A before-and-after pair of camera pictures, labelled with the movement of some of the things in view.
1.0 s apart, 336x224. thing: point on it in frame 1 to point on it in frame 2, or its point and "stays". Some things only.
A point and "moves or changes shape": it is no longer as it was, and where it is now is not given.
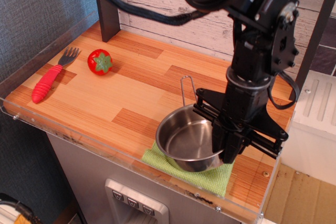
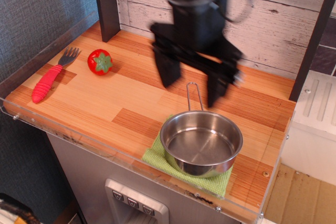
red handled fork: x=51 y=75 stays
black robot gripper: x=245 y=108 to x=197 y=36
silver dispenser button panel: x=128 y=205 stays
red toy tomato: x=100 y=62 stays
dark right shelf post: x=313 y=46 stays
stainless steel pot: x=186 y=136 moves or changes shape
